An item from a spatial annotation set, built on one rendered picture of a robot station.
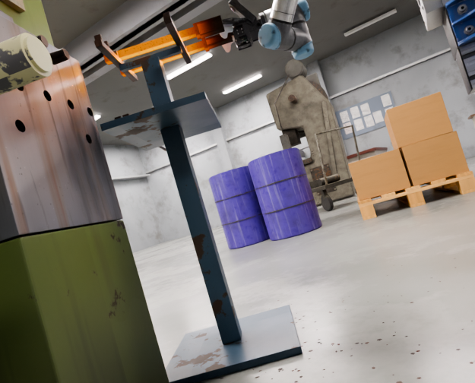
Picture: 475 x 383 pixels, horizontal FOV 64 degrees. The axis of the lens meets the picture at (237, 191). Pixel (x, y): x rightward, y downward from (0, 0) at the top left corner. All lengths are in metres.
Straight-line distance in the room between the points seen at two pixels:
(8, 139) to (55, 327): 0.34
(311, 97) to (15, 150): 7.07
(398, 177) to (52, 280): 3.06
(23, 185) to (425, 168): 3.14
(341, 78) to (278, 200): 8.01
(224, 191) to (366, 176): 1.47
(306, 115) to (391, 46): 4.32
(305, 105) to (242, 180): 3.88
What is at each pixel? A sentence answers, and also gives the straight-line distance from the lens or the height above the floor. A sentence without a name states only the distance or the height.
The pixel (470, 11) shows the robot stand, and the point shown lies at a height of 0.64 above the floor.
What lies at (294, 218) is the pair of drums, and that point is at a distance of 3.64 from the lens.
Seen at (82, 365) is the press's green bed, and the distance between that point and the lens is 0.80.
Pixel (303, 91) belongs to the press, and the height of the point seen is 2.21.
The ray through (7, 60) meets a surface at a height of 0.61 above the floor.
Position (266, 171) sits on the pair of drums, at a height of 0.67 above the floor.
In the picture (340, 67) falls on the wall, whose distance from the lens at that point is 11.40.
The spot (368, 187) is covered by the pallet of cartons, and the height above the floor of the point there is 0.26.
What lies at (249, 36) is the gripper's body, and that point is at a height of 0.96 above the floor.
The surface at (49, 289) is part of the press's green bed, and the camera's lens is 0.76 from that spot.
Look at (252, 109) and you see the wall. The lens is 12.13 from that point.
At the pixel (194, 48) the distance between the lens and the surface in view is 1.43.
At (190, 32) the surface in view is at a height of 0.99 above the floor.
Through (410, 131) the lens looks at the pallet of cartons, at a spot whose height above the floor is 0.62.
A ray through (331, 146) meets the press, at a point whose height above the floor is 1.03.
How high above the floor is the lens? 0.41
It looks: 3 degrees up
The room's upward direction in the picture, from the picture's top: 17 degrees counter-clockwise
